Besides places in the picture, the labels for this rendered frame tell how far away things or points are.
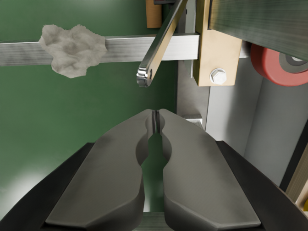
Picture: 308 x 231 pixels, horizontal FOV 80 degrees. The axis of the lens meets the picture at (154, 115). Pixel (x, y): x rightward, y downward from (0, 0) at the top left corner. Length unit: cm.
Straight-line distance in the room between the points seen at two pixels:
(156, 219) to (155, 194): 149
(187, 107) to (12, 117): 139
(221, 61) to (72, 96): 117
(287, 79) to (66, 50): 26
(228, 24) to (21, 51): 26
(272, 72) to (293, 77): 3
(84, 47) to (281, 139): 45
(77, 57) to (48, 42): 4
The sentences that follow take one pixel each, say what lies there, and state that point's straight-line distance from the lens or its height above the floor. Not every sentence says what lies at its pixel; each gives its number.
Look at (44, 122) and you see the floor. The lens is 155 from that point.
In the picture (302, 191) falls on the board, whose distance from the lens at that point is 41.
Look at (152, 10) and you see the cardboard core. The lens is 103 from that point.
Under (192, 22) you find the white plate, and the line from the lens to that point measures 32.
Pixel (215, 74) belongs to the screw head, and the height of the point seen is 88.
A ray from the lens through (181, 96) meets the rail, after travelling 45.
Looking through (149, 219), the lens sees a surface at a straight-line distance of 33.
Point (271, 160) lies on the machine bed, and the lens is 57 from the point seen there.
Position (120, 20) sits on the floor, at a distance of 113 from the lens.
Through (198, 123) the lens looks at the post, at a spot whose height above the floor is 74.
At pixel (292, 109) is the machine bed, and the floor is 76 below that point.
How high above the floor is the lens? 111
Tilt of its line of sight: 61 degrees down
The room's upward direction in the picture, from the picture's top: 177 degrees counter-clockwise
